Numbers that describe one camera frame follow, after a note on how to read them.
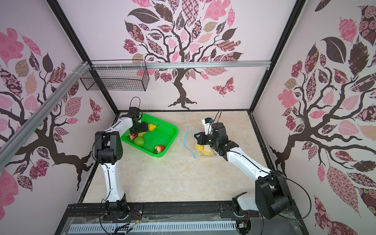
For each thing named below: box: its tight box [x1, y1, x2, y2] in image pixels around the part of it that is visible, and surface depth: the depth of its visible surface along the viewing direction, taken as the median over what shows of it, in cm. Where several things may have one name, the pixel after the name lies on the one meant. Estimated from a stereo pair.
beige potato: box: [201, 148, 214, 156], surface depth 93 cm
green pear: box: [147, 123, 160, 132], surface depth 107 cm
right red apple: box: [154, 144, 166, 154], surface depth 94 cm
